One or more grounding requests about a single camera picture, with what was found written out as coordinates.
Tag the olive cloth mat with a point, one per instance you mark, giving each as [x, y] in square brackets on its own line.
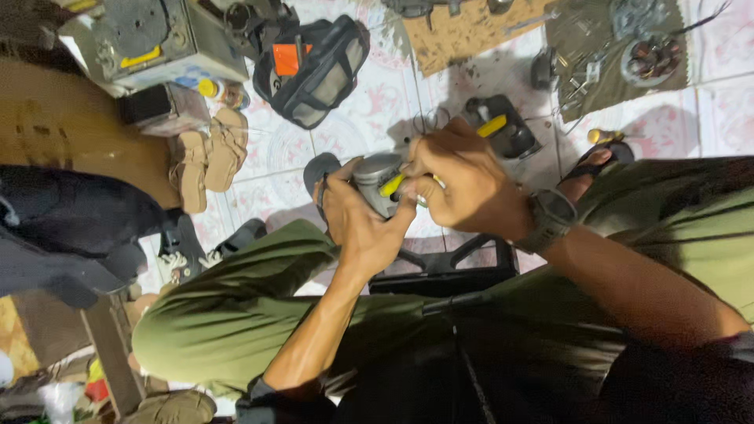
[612, 65]

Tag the grey metal machine box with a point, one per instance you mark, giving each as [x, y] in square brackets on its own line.
[159, 41]

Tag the black fabric bag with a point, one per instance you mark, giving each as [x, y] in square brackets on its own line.
[70, 232]

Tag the grey metal cylinder part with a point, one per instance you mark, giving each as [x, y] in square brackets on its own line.
[377, 176]

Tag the yellow capped bottle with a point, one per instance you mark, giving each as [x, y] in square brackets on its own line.
[221, 92]

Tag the person's right fingers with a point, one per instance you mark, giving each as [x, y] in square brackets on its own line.
[425, 168]

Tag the brown cardboard sheet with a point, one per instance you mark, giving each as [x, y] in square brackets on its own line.
[471, 32]

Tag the grey metal sprocket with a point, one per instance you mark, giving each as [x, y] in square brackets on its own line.
[633, 17]

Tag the orange card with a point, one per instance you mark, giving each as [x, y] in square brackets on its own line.
[288, 59]

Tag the black round engine part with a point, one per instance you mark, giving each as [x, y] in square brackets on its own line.
[542, 69]

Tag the round copper wound stator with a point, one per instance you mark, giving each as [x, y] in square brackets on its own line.
[651, 60]

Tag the black shirt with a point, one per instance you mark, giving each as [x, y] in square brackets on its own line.
[530, 377]

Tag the green trousers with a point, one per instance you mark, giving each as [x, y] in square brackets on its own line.
[235, 306]

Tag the grey wristwatch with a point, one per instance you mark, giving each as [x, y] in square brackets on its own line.
[551, 219]

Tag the black sandal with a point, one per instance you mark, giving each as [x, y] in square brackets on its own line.
[612, 154]
[321, 171]

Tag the black mesh tool bag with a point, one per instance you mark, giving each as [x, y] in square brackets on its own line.
[318, 76]

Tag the wooden plank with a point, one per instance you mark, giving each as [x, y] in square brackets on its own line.
[112, 353]

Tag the black shoe with white laces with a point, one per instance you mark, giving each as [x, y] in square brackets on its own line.
[179, 253]
[235, 240]

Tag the brown wooden board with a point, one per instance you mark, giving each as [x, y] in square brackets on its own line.
[70, 126]

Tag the person's left hand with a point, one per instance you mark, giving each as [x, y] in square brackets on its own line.
[356, 227]

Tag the heap of small metal parts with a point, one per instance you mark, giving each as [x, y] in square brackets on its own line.
[580, 82]

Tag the red plastic container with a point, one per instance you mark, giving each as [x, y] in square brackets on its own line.
[97, 388]

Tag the dark rectangular box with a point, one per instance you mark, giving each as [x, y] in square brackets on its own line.
[162, 109]

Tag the black power tool yellow trim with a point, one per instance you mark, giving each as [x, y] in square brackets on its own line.
[500, 126]

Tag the black plastic stool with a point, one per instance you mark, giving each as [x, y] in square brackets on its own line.
[447, 274]

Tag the tan sandal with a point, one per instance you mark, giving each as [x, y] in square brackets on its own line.
[227, 147]
[189, 174]

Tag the person's right hand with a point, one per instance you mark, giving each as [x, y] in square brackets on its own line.
[471, 182]

